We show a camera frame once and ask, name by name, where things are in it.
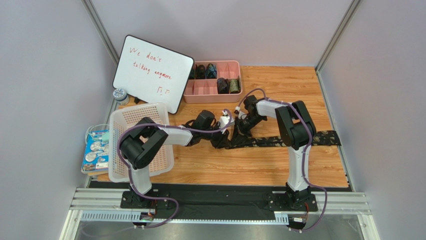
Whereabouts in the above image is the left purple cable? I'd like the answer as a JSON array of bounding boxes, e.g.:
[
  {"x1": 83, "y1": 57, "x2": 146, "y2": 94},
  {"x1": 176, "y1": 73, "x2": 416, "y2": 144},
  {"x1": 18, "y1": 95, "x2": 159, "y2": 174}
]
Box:
[{"x1": 116, "y1": 108, "x2": 234, "y2": 229}]

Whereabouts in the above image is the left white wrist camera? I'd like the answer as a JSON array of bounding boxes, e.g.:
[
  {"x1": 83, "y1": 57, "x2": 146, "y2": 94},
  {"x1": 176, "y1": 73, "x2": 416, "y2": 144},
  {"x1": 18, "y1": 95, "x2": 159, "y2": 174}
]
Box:
[{"x1": 218, "y1": 115, "x2": 235, "y2": 134}]

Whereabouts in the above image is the white plastic mesh basket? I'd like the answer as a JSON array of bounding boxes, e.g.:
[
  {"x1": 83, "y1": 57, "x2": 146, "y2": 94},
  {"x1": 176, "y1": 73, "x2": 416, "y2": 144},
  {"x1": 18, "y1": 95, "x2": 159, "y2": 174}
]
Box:
[{"x1": 108, "y1": 102, "x2": 175, "y2": 183}]

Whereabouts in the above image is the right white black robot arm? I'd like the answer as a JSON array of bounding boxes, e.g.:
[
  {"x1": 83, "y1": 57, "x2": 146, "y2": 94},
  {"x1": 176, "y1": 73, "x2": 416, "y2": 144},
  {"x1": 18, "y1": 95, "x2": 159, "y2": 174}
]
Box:
[{"x1": 230, "y1": 95, "x2": 316, "y2": 210}]

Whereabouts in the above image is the aluminium frame rail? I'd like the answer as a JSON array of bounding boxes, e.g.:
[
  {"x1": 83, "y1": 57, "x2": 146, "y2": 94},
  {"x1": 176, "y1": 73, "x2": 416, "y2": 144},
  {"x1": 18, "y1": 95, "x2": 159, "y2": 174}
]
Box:
[{"x1": 60, "y1": 183, "x2": 379, "y2": 240}]

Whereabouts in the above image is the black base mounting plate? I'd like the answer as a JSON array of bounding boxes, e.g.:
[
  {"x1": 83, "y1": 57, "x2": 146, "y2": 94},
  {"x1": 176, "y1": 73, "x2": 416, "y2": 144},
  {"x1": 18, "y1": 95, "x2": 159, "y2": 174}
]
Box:
[{"x1": 89, "y1": 181, "x2": 352, "y2": 221}]

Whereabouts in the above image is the white whiteboard with red writing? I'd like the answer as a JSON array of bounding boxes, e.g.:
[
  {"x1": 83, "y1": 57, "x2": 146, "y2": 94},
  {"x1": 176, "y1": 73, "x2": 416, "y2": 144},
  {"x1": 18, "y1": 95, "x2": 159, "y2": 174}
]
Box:
[{"x1": 112, "y1": 35, "x2": 195, "y2": 114}]

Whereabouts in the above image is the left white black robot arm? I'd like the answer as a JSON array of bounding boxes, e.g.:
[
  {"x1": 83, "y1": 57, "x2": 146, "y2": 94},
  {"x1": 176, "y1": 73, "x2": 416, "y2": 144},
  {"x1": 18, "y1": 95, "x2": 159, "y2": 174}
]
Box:
[{"x1": 116, "y1": 109, "x2": 235, "y2": 198}]

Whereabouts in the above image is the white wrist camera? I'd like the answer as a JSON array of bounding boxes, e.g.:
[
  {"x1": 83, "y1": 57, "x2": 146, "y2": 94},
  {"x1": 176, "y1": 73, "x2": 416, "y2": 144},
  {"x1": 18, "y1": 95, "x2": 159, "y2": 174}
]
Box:
[
  {"x1": 234, "y1": 106, "x2": 247, "y2": 120},
  {"x1": 218, "y1": 115, "x2": 235, "y2": 134}
]

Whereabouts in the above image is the black floral patterned tie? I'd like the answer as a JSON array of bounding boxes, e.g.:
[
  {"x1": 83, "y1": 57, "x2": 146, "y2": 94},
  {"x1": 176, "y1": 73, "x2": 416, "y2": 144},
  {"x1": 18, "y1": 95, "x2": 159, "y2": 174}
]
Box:
[{"x1": 229, "y1": 130, "x2": 342, "y2": 149}]

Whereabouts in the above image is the pink divided organizer box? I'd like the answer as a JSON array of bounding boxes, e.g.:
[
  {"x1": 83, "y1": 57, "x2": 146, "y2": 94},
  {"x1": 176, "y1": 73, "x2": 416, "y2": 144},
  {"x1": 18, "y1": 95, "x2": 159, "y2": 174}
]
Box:
[{"x1": 183, "y1": 60, "x2": 243, "y2": 104}]

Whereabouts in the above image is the olive green rolled tie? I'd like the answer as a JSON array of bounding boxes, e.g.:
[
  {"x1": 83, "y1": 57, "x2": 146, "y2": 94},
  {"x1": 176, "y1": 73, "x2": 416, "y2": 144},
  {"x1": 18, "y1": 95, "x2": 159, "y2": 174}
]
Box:
[{"x1": 228, "y1": 77, "x2": 241, "y2": 94}]

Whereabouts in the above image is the dark blue rolled tie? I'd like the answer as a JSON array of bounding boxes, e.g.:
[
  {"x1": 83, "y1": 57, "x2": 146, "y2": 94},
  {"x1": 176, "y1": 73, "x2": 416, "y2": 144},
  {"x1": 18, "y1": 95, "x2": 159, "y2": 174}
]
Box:
[{"x1": 205, "y1": 63, "x2": 218, "y2": 79}]

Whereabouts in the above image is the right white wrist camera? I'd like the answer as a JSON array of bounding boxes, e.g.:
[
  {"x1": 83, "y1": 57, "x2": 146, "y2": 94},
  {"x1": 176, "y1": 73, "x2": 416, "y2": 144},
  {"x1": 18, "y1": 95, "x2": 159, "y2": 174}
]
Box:
[{"x1": 234, "y1": 106, "x2": 247, "y2": 120}]

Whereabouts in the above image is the black glossy rolled tie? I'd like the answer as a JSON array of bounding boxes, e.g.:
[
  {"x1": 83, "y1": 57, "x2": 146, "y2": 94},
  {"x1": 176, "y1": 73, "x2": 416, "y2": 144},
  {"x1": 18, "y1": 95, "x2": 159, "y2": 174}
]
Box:
[{"x1": 216, "y1": 77, "x2": 230, "y2": 94}]

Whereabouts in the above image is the black rolled tie far left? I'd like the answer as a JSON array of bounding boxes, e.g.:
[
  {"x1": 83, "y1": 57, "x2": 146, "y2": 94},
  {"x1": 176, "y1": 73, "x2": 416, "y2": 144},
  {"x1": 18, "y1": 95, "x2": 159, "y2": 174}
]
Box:
[{"x1": 188, "y1": 64, "x2": 198, "y2": 80}]

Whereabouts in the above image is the small blue white jar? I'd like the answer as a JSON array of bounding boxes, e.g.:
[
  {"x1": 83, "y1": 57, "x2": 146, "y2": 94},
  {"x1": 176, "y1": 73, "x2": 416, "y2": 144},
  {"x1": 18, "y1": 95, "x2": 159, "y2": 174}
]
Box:
[{"x1": 112, "y1": 88, "x2": 130, "y2": 106}]

